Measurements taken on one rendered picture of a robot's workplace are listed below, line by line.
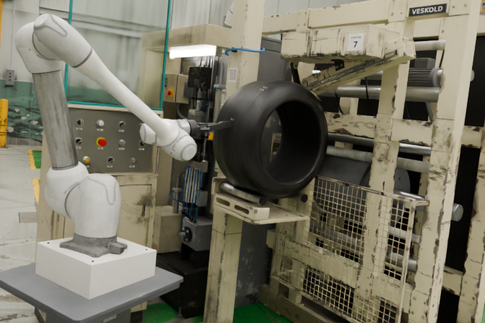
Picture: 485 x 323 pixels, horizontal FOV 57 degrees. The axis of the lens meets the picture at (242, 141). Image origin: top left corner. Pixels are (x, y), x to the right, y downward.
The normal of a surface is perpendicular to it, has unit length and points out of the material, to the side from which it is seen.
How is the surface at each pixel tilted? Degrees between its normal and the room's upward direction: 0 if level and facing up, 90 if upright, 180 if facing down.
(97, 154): 90
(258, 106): 64
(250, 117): 74
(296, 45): 90
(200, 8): 90
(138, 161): 90
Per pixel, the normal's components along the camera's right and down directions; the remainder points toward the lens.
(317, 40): -0.79, -0.04
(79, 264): -0.55, 0.01
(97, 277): 0.83, 0.13
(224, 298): 0.60, 0.12
